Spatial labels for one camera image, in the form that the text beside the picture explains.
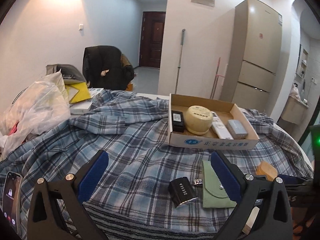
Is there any small grey box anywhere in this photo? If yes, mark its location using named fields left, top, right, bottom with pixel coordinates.
left=227, top=119, right=249, bottom=139

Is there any small glossy black box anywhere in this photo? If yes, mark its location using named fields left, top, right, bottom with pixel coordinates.
left=167, top=177, right=200, bottom=208

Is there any red broom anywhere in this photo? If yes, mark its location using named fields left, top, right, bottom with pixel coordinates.
left=209, top=57, right=226, bottom=100

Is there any orange soap bar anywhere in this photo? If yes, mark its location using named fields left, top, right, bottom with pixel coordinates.
left=256, top=161, right=278, bottom=182

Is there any black jacket on chair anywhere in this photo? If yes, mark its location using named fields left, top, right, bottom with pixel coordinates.
left=83, top=45, right=135, bottom=91

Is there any green felt pouch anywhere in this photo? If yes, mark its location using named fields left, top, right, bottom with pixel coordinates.
left=202, top=160, right=237, bottom=209

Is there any white tube box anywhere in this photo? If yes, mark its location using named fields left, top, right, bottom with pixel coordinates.
left=210, top=111, right=234, bottom=140

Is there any black box with white label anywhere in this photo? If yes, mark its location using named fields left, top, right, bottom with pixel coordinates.
left=171, top=110, right=186, bottom=133

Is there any pink packet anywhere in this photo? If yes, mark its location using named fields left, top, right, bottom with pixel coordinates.
left=9, top=121, right=20, bottom=136

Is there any grey handled mop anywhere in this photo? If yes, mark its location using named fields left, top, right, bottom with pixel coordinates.
left=174, top=29, right=186, bottom=94

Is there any dark brown door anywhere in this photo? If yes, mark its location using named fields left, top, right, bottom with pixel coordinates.
left=139, top=11, right=166, bottom=69

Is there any blue plaid blanket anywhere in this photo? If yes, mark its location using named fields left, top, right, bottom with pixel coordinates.
left=0, top=89, right=315, bottom=240

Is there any flat white box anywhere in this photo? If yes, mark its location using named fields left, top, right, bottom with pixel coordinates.
left=70, top=102, right=92, bottom=116

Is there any wall niche shelf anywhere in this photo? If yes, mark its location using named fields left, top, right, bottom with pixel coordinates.
left=296, top=44, right=309, bottom=78

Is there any pink cloth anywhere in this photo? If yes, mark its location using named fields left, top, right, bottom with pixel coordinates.
left=290, top=83, right=303, bottom=102

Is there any grey fabric bag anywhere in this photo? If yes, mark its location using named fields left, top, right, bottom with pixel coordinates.
left=46, top=64, right=84, bottom=85

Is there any shallow cardboard box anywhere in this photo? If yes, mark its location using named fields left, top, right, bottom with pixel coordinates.
left=168, top=93, right=260, bottom=150

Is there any round cream tin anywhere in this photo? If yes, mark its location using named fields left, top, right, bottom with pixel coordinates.
left=185, top=105, right=214, bottom=136

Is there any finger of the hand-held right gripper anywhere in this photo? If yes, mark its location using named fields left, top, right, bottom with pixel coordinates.
left=277, top=174, right=314, bottom=188

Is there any yellow folder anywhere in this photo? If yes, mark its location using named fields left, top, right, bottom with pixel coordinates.
left=64, top=81, right=92, bottom=104

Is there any white plastic bag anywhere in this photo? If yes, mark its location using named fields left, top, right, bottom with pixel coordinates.
left=0, top=71, right=72, bottom=155

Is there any smartphone with lit screen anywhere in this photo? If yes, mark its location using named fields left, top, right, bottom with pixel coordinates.
left=0, top=171, right=24, bottom=234

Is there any beige refrigerator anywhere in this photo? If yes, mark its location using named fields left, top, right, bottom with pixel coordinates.
left=220, top=0, right=284, bottom=103

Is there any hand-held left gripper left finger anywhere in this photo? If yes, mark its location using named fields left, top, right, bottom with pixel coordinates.
left=26, top=150, right=110, bottom=240

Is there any bathroom vanity cabinet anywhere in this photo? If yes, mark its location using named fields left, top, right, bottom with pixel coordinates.
left=280, top=96, right=309, bottom=126

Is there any black framed glass door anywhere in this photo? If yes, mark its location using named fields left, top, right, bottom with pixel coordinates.
left=299, top=105, right=320, bottom=155

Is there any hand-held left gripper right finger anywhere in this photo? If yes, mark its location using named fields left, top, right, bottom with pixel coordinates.
left=210, top=151, right=293, bottom=240

